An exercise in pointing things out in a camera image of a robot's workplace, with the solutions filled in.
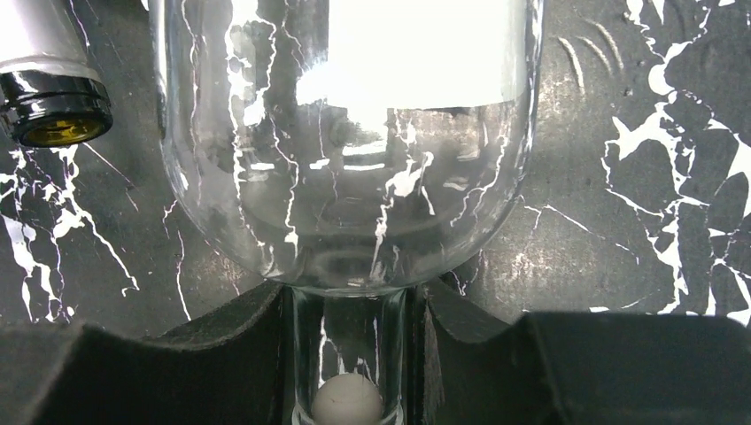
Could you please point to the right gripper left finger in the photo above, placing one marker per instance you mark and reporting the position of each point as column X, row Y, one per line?
column 225, row 367

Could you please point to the small clear bottle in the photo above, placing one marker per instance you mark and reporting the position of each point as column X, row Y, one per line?
column 349, row 150

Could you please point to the olive green wine bottle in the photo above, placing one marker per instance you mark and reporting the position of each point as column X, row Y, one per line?
column 51, row 96

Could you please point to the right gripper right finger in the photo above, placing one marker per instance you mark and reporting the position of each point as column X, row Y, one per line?
column 580, row 368

